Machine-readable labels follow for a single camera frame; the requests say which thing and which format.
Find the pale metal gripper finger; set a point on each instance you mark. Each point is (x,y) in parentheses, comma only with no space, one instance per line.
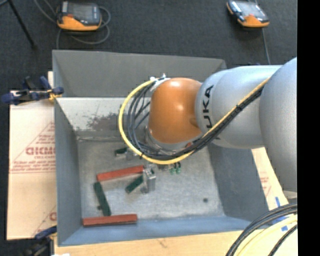
(151,181)
(144,185)

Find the dark green flat block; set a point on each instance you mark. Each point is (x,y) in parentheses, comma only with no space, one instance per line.
(133,185)
(121,151)
(102,198)

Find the grey metal bin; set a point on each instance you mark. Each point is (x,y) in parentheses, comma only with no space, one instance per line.
(160,202)

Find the red-brown flat block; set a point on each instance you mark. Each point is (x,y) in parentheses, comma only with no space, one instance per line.
(120,173)
(110,220)

